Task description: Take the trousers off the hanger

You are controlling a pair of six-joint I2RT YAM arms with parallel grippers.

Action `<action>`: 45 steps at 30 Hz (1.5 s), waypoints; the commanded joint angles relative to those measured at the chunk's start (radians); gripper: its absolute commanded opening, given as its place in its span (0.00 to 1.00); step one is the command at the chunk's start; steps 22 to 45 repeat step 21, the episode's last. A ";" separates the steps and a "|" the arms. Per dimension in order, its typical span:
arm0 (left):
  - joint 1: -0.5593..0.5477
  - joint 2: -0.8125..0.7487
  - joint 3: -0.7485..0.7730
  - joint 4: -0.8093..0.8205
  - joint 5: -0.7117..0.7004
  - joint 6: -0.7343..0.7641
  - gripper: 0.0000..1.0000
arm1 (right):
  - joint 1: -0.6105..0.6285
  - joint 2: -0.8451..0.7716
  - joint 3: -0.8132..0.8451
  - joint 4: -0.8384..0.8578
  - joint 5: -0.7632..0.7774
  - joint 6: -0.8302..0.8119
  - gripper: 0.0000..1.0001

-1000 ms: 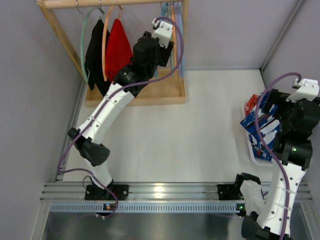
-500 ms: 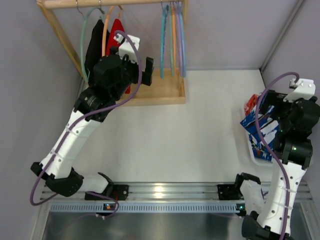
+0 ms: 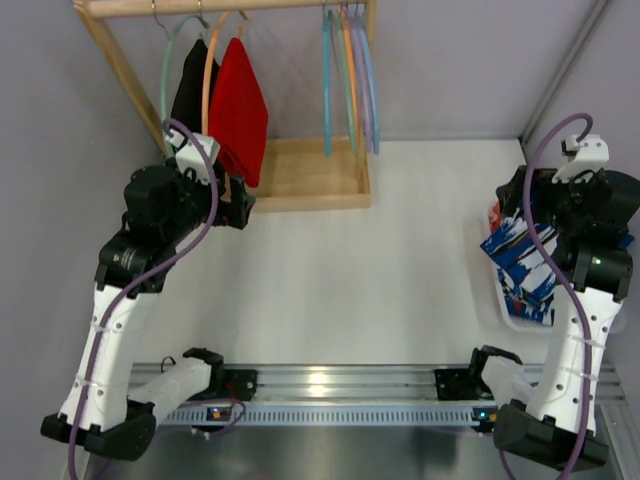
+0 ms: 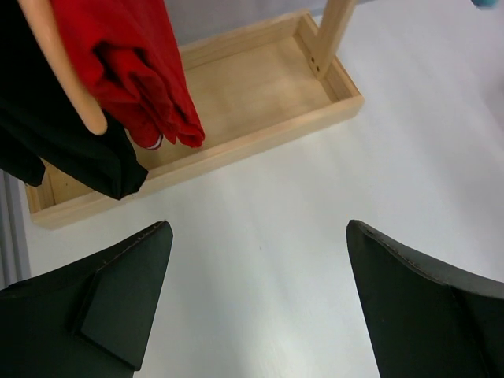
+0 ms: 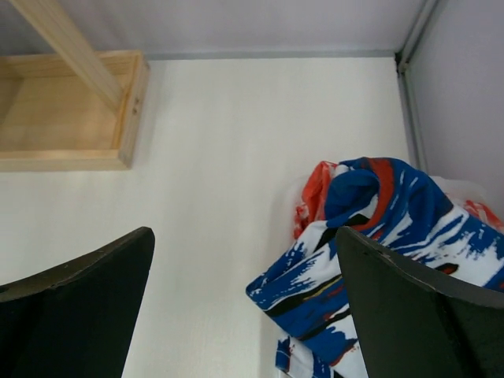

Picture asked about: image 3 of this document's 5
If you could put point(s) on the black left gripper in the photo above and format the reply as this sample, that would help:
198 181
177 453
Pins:
239 208

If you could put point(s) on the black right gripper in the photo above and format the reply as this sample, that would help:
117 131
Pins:
516 190

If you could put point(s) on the blue white patterned trousers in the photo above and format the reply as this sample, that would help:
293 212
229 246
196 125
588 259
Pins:
520 260

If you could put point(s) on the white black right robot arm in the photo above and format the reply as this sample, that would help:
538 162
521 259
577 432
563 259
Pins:
552 423

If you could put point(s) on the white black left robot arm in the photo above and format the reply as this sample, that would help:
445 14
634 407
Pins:
163 206

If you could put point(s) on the orange hanger with red trousers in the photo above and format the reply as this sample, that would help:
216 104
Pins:
209 62

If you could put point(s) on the red trousers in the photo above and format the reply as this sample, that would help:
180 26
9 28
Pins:
238 116

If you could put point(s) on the green hanger with black trousers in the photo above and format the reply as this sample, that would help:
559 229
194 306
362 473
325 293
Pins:
166 67

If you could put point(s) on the black trousers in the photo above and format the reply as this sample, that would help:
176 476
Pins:
186 107

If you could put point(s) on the empty green hanger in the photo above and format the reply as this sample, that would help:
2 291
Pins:
346 80

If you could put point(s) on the empty orange hanger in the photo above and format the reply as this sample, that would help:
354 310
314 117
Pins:
352 70

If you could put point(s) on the wooden clothes rack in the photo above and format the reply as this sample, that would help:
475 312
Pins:
296 175

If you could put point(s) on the orange white patterned garment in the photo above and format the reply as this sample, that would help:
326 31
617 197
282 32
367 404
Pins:
495 217

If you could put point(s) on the white plastic basket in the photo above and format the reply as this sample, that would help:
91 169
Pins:
520 322

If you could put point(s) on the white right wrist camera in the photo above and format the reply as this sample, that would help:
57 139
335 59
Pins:
587 155

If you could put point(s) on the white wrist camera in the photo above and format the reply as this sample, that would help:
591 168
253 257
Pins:
587 155
187 157

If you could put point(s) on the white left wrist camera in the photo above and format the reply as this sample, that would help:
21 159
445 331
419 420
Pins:
187 157

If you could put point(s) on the aluminium mounting rail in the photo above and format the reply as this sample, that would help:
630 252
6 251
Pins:
336 383

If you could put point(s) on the grey slotted cable duct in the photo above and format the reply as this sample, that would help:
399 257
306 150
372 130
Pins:
363 415

